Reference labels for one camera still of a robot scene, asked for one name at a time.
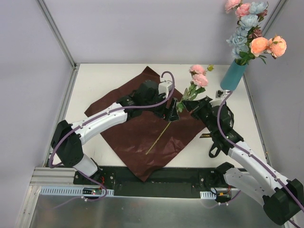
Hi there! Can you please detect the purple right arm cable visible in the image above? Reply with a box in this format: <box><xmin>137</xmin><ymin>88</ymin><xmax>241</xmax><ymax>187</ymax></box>
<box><xmin>201</xmin><ymin>89</ymin><xmax>304</xmax><ymax>228</ymax></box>

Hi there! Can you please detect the teal cone vase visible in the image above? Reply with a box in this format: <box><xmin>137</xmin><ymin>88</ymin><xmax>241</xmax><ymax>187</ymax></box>
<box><xmin>220</xmin><ymin>59</ymin><xmax>247</xmax><ymax>91</ymax></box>

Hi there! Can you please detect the white left cable duct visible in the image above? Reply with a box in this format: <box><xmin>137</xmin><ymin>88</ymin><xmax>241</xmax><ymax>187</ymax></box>
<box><xmin>40</xmin><ymin>186</ymin><xmax>114</xmax><ymax>197</ymax></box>

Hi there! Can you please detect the blue hydrangea flower stem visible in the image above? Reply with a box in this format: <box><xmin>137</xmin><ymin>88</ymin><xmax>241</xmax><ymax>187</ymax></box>
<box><xmin>225</xmin><ymin>0</ymin><xmax>268</xmax><ymax>65</ymax></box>

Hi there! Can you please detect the black ribbon gold lettering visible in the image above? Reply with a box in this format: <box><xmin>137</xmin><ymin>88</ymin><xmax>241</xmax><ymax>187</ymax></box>
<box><xmin>199</xmin><ymin>106</ymin><xmax>236</xmax><ymax>158</ymax></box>

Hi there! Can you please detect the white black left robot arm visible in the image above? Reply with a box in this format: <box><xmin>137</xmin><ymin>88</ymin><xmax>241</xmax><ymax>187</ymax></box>
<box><xmin>51</xmin><ymin>80</ymin><xmax>178</xmax><ymax>185</ymax></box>

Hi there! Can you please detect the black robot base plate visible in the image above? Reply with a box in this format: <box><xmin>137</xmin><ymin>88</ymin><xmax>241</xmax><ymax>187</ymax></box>
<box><xmin>73</xmin><ymin>166</ymin><xmax>247</xmax><ymax>197</ymax></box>

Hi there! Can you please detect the red flower bouquet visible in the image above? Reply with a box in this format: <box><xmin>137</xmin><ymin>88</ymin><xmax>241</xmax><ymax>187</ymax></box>
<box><xmin>84</xmin><ymin>64</ymin><xmax>205</xmax><ymax>181</ymax></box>

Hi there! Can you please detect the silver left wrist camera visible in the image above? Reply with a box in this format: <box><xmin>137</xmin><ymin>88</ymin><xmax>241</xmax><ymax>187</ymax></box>
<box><xmin>158</xmin><ymin>81</ymin><xmax>173</xmax><ymax>96</ymax></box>

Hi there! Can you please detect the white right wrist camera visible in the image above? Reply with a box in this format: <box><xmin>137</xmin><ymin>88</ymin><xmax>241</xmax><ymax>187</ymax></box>
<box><xmin>216</xmin><ymin>90</ymin><xmax>230</xmax><ymax>99</ymax></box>

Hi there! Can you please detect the pink rose flower stem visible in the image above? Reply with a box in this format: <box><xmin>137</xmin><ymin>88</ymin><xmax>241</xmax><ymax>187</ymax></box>
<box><xmin>146</xmin><ymin>65</ymin><xmax>214</xmax><ymax>155</ymax></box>

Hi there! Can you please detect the white right cable duct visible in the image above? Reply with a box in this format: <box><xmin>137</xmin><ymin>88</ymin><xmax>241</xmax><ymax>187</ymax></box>
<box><xmin>199</xmin><ymin>191</ymin><xmax>217</xmax><ymax>200</ymax></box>

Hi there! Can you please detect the mauve rose flower stem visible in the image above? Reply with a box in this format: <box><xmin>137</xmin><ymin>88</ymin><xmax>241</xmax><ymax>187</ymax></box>
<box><xmin>224</xmin><ymin>0</ymin><xmax>287</xmax><ymax>66</ymax></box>

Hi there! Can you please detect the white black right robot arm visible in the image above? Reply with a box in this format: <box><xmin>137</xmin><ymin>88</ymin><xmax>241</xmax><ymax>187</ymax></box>
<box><xmin>183</xmin><ymin>96</ymin><xmax>304</xmax><ymax>226</ymax></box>

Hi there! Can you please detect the white cable duct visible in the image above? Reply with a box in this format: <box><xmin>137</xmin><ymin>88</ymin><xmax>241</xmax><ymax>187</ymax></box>
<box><xmin>199</xmin><ymin>191</ymin><xmax>217</xmax><ymax>200</ymax></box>
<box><xmin>40</xmin><ymin>186</ymin><xmax>114</xmax><ymax>197</ymax></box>

